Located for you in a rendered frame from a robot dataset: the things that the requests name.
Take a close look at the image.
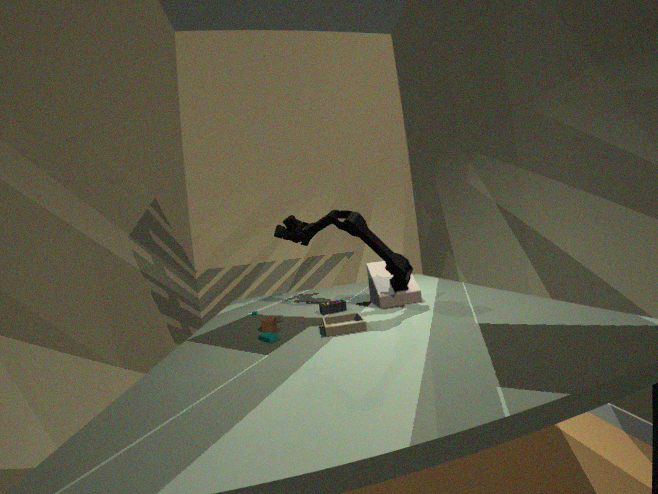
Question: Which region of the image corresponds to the teal rectangular block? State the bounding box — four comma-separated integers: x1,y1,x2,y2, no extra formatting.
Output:
258,332,279,344

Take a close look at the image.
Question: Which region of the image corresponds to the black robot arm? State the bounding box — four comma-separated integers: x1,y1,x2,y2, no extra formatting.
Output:
283,210,413,292

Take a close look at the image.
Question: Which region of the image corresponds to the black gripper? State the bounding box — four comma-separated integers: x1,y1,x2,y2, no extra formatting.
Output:
274,225,309,246

